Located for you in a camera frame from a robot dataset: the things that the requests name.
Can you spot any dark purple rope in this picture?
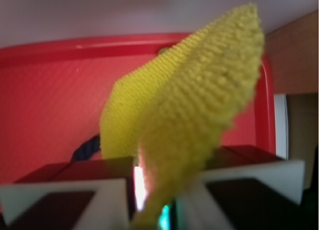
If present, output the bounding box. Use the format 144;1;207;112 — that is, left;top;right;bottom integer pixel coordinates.
71;134;102;163

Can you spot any red plastic tray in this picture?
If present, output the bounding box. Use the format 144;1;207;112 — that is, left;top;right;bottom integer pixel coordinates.
0;32;276;186

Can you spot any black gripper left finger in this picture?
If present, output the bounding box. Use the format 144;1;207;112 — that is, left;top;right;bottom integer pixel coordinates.
0;157;136;230

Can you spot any yellow microfiber cloth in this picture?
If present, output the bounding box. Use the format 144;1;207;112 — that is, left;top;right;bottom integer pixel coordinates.
100;3;265;230

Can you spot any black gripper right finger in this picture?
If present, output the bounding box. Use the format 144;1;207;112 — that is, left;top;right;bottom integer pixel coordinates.
175;145;306;230

